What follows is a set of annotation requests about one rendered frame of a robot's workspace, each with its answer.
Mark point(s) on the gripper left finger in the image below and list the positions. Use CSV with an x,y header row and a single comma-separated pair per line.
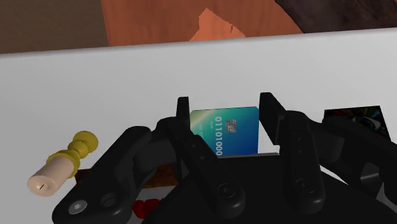
x,y
198,155

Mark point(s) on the brown flat box red print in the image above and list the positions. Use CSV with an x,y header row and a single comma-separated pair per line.
x,y
164,178

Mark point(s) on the orange wooden furniture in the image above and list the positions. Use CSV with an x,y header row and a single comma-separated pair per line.
x,y
155,21

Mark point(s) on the dark colourful picture card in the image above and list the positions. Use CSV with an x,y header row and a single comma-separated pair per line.
x,y
370,116

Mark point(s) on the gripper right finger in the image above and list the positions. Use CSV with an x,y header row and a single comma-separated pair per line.
x,y
302,161

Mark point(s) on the blue green chip card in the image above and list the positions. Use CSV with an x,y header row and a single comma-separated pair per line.
x,y
237,141

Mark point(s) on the yellow and beige bottle stopper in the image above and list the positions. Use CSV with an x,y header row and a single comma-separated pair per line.
x,y
55,175

